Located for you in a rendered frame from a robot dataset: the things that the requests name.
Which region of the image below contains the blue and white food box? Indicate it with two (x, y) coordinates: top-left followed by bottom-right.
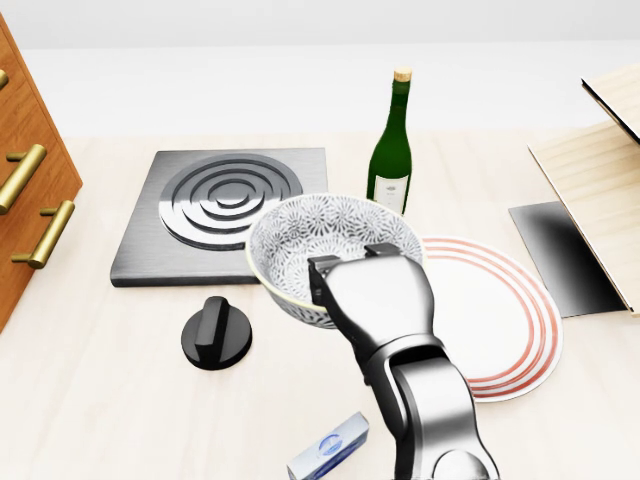
(286, 411), (371, 480)

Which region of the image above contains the pale wooden rack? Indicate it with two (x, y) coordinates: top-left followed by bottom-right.
(508, 63), (640, 319)

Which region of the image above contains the wooden cabinet drawer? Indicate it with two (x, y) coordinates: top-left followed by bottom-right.
(0, 139), (82, 327)
(0, 42), (37, 154)
(0, 89), (61, 246)

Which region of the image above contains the round black stove knob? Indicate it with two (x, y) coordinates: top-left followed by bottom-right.
(180, 295), (254, 372)

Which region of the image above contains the brown wooden cabinet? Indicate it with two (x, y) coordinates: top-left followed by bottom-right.
(0, 13), (84, 334)

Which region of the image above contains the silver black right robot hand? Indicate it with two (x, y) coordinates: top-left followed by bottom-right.
(306, 243), (436, 354)

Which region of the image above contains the flat dark stove plate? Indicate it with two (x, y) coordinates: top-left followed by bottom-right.
(109, 147), (329, 289)

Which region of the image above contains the white floral patterned bowl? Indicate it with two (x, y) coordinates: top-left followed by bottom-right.
(244, 193), (426, 331)

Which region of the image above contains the green glass wine bottle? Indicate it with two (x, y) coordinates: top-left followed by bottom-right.
(366, 66), (415, 218)

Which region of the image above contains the white plate with red rings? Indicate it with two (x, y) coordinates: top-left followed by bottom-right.
(418, 235), (564, 405)

